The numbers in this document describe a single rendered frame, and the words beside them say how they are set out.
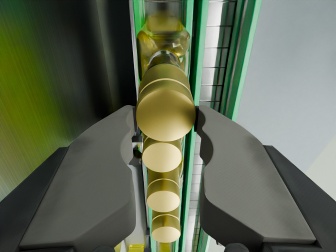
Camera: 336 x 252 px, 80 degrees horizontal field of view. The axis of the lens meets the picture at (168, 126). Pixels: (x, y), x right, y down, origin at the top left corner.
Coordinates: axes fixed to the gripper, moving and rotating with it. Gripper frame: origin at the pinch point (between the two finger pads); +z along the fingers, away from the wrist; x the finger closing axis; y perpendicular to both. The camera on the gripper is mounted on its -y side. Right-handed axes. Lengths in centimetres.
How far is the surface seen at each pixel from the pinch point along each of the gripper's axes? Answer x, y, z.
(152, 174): -1.3, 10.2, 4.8
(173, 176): 0.8, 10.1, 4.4
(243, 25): 12.7, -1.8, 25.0
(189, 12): 3.7, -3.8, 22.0
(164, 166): -0.1, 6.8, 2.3
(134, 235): -11, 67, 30
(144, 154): -1.7, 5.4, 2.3
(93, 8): -15.1, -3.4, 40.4
